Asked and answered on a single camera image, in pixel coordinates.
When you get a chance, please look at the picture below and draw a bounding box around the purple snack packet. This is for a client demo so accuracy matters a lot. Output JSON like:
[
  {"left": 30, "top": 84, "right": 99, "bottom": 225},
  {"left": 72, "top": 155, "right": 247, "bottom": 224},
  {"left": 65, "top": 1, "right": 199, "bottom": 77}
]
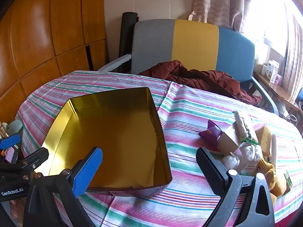
[{"left": 198, "top": 119, "right": 224, "bottom": 145}]

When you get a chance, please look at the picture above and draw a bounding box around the black rolled mat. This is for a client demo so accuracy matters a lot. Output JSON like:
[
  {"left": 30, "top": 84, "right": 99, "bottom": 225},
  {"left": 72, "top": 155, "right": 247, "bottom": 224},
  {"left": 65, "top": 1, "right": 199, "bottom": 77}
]
[{"left": 118, "top": 11, "right": 138, "bottom": 61}]

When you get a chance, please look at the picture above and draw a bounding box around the striped tablecloth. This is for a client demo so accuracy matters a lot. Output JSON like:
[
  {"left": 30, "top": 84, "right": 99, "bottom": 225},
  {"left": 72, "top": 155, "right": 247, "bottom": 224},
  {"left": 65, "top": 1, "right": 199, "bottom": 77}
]
[{"left": 15, "top": 70, "right": 303, "bottom": 227}]

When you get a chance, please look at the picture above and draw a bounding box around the white carton with picture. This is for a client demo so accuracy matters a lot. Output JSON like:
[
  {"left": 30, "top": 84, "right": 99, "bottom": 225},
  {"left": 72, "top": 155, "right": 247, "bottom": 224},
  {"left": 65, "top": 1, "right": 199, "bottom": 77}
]
[{"left": 267, "top": 60, "right": 280, "bottom": 84}]

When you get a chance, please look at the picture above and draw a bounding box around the patterned beige curtain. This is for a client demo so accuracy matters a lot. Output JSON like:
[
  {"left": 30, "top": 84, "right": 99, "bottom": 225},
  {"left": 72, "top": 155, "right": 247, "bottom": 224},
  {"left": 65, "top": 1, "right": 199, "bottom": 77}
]
[
  {"left": 282, "top": 5, "right": 303, "bottom": 100},
  {"left": 188, "top": 0, "right": 252, "bottom": 34}
]

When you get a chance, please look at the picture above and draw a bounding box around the dark red jacket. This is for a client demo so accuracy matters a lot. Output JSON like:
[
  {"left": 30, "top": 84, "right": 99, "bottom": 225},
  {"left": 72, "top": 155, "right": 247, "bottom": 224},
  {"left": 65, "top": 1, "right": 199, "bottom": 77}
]
[{"left": 138, "top": 60, "right": 263, "bottom": 106}]

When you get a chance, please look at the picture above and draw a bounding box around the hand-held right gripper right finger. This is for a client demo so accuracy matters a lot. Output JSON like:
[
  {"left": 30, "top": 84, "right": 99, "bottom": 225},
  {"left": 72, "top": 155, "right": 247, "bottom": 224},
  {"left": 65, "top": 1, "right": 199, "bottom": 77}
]
[{"left": 196, "top": 147, "right": 276, "bottom": 227}]

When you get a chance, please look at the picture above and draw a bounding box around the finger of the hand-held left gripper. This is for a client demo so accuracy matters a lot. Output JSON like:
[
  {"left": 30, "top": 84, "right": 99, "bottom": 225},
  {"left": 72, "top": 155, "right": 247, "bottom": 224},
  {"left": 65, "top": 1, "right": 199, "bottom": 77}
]
[
  {"left": 21, "top": 147, "right": 50, "bottom": 171},
  {"left": 0, "top": 134, "right": 22, "bottom": 150}
]

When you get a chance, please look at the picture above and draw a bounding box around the cracker packet with green ends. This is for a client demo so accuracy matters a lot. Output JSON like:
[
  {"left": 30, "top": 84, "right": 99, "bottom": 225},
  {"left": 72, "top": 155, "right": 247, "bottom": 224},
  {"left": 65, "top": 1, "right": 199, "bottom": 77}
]
[
  {"left": 283, "top": 170, "right": 293, "bottom": 191},
  {"left": 233, "top": 111, "right": 259, "bottom": 145}
]

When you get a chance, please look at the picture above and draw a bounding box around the red garment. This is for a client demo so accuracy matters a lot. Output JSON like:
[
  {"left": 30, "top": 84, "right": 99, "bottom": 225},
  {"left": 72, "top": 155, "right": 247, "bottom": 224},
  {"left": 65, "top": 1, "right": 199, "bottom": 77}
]
[{"left": 275, "top": 218, "right": 303, "bottom": 227}]

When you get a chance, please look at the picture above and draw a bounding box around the grey yellow blue chair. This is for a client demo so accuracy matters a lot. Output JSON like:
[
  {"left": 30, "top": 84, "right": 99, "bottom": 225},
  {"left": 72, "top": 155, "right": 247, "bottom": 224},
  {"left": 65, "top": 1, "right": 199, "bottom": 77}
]
[{"left": 98, "top": 19, "right": 280, "bottom": 115}]

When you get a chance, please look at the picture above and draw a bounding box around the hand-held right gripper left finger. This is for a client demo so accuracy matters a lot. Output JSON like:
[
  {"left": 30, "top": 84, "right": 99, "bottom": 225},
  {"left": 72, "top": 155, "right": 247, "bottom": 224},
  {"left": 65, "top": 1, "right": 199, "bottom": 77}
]
[{"left": 23, "top": 147, "right": 103, "bottom": 227}]

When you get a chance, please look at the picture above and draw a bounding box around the cream cardboard box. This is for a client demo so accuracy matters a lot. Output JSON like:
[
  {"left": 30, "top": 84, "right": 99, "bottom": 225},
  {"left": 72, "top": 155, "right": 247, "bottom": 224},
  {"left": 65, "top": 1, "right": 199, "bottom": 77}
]
[{"left": 216, "top": 125, "right": 242, "bottom": 155}]

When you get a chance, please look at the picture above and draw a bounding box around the small yellow sponge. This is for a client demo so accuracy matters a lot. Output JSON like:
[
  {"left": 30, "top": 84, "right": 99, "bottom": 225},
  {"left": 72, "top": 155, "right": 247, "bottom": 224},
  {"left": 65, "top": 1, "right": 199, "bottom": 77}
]
[{"left": 257, "top": 158, "right": 288, "bottom": 205}]

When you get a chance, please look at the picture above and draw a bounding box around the wooden wardrobe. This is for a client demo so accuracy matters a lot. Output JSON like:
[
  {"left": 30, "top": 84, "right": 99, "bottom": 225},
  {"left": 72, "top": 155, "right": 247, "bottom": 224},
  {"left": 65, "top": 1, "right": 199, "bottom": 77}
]
[{"left": 0, "top": 0, "right": 109, "bottom": 123}]

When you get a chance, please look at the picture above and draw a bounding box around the gold tin box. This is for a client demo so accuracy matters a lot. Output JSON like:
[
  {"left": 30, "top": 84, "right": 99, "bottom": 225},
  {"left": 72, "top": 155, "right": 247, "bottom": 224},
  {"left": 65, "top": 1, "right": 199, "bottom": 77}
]
[{"left": 35, "top": 87, "right": 172, "bottom": 197}]

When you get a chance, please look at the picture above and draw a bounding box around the white foam block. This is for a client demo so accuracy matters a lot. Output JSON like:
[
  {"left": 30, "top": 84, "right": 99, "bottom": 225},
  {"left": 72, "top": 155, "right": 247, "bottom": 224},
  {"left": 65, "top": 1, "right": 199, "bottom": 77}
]
[{"left": 270, "top": 134, "right": 277, "bottom": 166}]

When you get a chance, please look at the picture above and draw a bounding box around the grey-green round object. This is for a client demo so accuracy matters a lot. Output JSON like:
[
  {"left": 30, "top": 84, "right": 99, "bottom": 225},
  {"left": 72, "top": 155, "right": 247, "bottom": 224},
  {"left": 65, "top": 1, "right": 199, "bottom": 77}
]
[{"left": 6, "top": 120, "right": 23, "bottom": 138}]

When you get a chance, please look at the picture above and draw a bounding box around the wooden side desk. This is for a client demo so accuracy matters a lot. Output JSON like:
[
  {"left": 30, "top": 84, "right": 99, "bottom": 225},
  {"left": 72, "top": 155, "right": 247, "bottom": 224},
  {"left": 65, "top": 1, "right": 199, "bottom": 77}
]
[{"left": 253, "top": 71, "right": 301, "bottom": 111}]

